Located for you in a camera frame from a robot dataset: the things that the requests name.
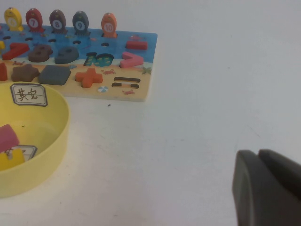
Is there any orange wooden fish ten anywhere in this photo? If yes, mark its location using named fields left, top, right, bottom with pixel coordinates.
left=101, top=12, right=118, bottom=38

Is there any yellow plastic bowl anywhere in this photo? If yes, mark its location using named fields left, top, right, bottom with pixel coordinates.
left=0, top=82, right=71, bottom=198

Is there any grey wooden number nine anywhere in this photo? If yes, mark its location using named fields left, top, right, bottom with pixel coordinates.
left=55, top=46, right=79, bottom=65

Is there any red wooden minus sign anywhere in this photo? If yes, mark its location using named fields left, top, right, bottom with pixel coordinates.
left=126, top=40, right=148, bottom=51

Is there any orange wooden plus sign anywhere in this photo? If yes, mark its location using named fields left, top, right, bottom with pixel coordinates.
left=75, top=67, right=103, bottom=88

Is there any yellow wooden equals sign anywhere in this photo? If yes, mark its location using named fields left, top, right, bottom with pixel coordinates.
left=0, top=147, right=26, bottom=171

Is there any red wooden fish seven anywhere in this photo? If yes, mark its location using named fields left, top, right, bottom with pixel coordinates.
left=25, top=8, right=45, bottom=33

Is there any brown wooden star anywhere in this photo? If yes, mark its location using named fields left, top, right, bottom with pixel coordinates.
left=11, top=63, right=40, bottom=82

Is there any ocean print wooden puzzle board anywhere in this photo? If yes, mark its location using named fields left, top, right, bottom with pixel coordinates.
left=0, top=23, right=158, bottom=103

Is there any pink wooden rhombus block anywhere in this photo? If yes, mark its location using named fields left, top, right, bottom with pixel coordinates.
left=0, top=124, right=20, bottom=153

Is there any yellow wooden fish six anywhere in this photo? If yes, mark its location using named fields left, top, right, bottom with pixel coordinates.
left=4, top=7, right=24, bottom=32

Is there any brown wooden number eight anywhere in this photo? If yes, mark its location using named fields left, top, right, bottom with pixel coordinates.
left=28, top=44, right=54, bottom=62

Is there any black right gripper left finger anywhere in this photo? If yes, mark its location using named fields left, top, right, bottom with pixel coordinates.
left=231, top=150, right=301, bottom=226

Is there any pink wooden greater-than sign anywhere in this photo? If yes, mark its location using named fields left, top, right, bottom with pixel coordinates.
left=119, top=51, right=144, bottom=68

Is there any paper label inside yellow bowl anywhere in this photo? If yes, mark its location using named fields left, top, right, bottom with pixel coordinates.
left=4, top=145, right=38, bottom=163

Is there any red wooden number seven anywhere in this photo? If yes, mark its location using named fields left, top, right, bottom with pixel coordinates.
left=1, top=43, right=30, bottom=61

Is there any paper label on yellow bowl rim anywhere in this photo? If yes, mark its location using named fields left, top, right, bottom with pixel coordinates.
left=10, top=83, right=48, bottom=107

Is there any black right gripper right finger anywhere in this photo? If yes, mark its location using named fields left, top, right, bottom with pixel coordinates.
left=257, top=148, right=301, bottom=196

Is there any brown wooden fish eight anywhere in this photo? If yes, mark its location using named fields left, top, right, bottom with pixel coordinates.
left=49, top=9, right=67, bottom=33

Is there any grey wooden fish nine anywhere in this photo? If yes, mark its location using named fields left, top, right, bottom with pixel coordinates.
left=72, top=10, right=90, bottom=36

